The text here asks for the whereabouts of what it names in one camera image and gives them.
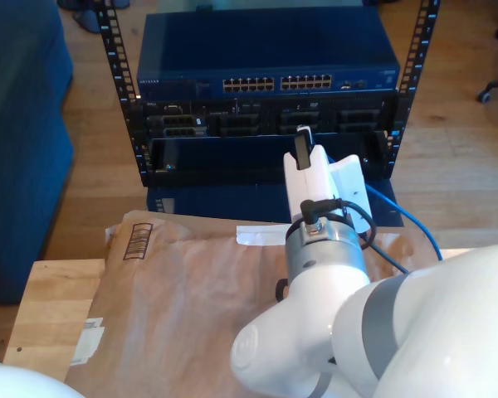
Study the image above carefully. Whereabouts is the white tape strip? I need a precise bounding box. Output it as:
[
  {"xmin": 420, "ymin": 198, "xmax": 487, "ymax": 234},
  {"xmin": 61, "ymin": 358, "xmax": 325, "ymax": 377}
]
[{"xmin": 235, "ymin": 223, "xmax": 302, "ymax": 246}]

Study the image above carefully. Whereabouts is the blue network cable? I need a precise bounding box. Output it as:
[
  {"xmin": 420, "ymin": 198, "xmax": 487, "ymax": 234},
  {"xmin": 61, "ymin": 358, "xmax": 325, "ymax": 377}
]
[{"xmin": 364, "ymin": 184, "xmax": 445, "ymax": 262}]

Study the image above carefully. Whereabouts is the blue network switch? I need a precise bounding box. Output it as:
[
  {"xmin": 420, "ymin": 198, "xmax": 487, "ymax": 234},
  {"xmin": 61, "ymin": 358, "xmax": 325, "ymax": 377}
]
[{"xmin": 135, "ymin": 11, "xmax": 402, "ymax": 99}]

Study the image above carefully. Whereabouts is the brown packing paper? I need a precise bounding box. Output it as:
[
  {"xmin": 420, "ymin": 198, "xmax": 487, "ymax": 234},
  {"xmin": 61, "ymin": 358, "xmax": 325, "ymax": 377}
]
[{"xmin": 64, "ymin": 209, "xmax": 445, "ymax": 398}]

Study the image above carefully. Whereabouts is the white shipping label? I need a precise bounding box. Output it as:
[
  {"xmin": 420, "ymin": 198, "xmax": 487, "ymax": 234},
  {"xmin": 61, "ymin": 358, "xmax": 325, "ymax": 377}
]
[{"xmin": 70, "ymin": 317, "xmax": 105, "ymax": 368}]

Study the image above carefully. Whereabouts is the black office chair base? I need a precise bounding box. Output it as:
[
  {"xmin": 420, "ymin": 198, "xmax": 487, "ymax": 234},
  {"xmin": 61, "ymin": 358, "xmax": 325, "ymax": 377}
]
[{"xmin": 476, "ymin": 27, "xmax": 498, "ymax": 104}]

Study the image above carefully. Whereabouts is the black server rack frame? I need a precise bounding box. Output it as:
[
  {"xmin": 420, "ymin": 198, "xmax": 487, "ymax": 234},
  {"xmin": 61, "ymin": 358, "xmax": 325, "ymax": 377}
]
[{"xmin": 94, "ymin": 0, "xmax": 441, "ymax": 187}]

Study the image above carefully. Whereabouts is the black rack server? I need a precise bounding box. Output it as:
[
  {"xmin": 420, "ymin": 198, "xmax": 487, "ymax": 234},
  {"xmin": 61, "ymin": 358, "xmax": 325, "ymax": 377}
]
[{"xmin": 139, "ymin": 91, "xmax": 399, "ymax": 138}]

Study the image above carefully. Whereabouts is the dark blue sofa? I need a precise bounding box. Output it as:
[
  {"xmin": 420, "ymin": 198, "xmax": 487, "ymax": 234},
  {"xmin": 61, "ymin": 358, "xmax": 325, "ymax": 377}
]
[{"xmin": 0, "ymin": 0, "xmax": 75, "ymax": 306}]

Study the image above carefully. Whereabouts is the dark blue base plate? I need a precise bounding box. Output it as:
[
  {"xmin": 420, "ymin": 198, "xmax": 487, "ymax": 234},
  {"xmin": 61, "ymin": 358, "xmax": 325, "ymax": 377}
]
[{"xmin": 145, "ymin": 182, "xmax": 405, "ymax": 228}]

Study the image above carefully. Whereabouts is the dark blue rack tray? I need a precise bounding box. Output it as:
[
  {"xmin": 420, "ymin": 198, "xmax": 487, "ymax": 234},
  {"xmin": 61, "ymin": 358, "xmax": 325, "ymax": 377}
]
[{"xmin": 148, "ymin": 131, "xmax": 391, "ymax": 183}]

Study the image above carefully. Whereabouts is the dark blue slipper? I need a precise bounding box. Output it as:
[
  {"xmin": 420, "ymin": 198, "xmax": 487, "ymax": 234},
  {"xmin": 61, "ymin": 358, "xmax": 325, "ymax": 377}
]
[{"xmin": 72, "ymin": 10, "xmax": 103, "ymax": 35}]

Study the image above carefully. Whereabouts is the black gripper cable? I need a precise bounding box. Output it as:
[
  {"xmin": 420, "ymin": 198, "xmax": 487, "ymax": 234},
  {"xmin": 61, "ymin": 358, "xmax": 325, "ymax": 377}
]
[{"xmin": 300, "ymin": 197, "xmax": 411, "ymax": 275}]

